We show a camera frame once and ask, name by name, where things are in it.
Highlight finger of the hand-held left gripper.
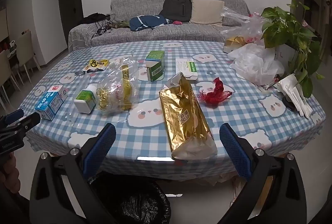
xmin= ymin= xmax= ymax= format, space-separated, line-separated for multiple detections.
xmin=0 ymin=108 xmax=24 ymax=127
xmin=12 ymin=111 xmax=41 ymax=136

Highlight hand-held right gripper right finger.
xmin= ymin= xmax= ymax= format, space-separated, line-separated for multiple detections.
xmin=219 ymin=123 xmax=308 ymax=224

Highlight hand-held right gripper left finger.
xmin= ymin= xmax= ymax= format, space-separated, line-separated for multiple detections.
xmin=29 ymin=123 xmax=117 ymax=224

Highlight blue milk carton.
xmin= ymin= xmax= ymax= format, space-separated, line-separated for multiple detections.
xmin=35 ymin=84 xmax=68 ymax=121

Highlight white bottle green label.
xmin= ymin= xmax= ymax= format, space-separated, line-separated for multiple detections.
xmin=74 ymin=83 xmax=98 ymax=114

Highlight clear bag with gold print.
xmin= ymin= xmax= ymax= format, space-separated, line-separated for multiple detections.
xmin=96 ymin=56 xmax=140 ymax=117

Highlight red mesh net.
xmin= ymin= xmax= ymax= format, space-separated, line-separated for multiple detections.
xmin=196 ymin=77 xmax=233 ymax=105

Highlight gold foil bag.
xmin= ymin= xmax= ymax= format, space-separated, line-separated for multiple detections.
xmin=159 ymin=71 xmax=218 ymax=161

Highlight trash bin with black bag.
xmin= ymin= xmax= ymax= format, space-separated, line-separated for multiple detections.
xmin=88 ymin=172 xmax=172 ymax=224

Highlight person's left hand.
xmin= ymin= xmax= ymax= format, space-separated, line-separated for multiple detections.
xmin=0 ymin=154 xmax=16 ymax=193

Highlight blue checked bear tablecloth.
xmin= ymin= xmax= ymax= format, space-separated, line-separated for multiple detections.
xmin=19 ymin=40 xmax=326 ymax=180

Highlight white paper napkins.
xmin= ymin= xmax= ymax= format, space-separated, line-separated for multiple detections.
xmin=276 ymin=74 xmax=314 ymax=119

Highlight yellow snack wrapper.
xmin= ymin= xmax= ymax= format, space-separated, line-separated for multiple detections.
xmin=82 ymin=58 xmax=109 ymax=72

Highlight white plastic bag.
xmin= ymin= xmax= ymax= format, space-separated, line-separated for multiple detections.
xmin=229 ymin=43 xmax=285 ymax=86

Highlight flat white green box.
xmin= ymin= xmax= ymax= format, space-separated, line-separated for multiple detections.
xmin=175 ymin=57 xmax=199 ymax=82

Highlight gold gift box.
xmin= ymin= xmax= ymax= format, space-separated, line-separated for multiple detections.
xmin=223 ymin=36 xmax=251 ymax=54

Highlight black clothing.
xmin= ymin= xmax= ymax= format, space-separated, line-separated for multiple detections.
xmin=79 ymin=12 xmax=111 ymax=24

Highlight olive cloth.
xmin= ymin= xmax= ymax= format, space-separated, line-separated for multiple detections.
xmin=111 ymin=20 xmax=130 ymax=28

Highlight large clear plastic bag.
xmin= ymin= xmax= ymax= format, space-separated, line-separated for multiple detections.
xmin=220 ymin=6 xmax=267 ymax=45

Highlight grey sofa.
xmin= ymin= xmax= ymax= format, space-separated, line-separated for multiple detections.
xmin=68 ymin=0 xmax=260 ymax=53

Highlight blue jacket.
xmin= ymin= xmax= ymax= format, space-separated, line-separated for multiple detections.
xmin=129 ymin=15 xmax=172 ymax=32

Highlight potted green plant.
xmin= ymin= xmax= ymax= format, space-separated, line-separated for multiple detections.
xmin=261 ymin=0 xmax=326 ymax=98

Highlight beige pillow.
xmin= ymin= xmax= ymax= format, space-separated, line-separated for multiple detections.
xmin=190 ymin=0 xmax=225 ymax=25

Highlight dark grey backpack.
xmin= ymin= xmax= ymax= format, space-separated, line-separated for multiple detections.
xmin=159 ymin=0 xmax=192 ymax=23

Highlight black cables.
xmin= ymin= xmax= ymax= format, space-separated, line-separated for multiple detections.
xmin=95 ymin=14 xmax=117 ymax=38

